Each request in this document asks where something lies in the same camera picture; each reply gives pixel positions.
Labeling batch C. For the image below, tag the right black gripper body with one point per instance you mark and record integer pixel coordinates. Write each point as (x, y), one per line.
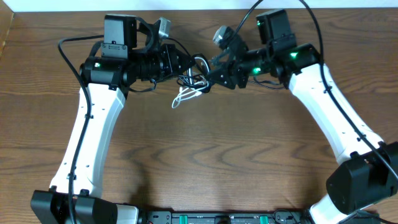
(241, 71)

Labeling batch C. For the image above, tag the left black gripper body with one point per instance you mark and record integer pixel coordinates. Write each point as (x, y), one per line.
(168, 65)

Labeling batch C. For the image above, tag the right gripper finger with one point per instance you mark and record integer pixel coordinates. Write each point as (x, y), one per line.
(220, 58)
(210, 81)

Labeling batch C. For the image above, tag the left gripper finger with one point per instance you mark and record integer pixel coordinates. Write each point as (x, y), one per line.
(184, 58)
(185, 64)

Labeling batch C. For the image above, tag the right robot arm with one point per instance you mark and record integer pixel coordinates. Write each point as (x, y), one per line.
(367, 166)

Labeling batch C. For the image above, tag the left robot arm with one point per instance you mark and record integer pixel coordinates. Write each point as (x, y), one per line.
(130, 49)

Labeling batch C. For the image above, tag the cardboard box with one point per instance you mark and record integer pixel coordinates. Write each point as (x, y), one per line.
(6, 18)

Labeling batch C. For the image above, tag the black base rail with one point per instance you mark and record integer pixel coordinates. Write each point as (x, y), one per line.
(169, 217)

